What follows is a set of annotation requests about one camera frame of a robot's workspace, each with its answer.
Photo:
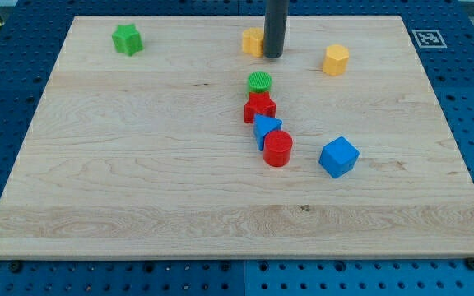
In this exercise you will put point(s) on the yellow hexagon block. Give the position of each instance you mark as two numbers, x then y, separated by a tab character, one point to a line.
335	60

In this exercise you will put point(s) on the blue triangle block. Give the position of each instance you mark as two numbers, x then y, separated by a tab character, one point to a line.
262	125

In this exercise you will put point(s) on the red cylinder block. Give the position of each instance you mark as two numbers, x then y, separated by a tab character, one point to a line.
277	148

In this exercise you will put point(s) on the red star block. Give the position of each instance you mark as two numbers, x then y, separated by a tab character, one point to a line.
259	103

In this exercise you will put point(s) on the green cylinder block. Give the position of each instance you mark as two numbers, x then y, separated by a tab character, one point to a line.
259	82

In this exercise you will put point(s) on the wooden board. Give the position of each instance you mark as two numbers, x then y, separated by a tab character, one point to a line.
148	157

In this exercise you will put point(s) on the blue cube block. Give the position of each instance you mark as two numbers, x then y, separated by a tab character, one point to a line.
338	157

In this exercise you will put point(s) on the yellow heart block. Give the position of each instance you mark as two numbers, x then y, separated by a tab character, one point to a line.
252	41

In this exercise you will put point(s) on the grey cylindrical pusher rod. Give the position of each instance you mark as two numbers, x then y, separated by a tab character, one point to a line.
276	12

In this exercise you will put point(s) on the green star block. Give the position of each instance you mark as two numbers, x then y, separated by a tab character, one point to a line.
127	39

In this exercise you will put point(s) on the white fiducial marker tag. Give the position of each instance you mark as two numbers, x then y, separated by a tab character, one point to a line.
429	39

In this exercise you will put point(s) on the black bolt front left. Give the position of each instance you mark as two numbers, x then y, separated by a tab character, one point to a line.
15	266

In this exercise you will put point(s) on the black bolt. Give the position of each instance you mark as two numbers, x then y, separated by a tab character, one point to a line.
15	266
469	262

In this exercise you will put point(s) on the black bolt front right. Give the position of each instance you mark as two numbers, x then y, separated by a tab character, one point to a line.
469	262

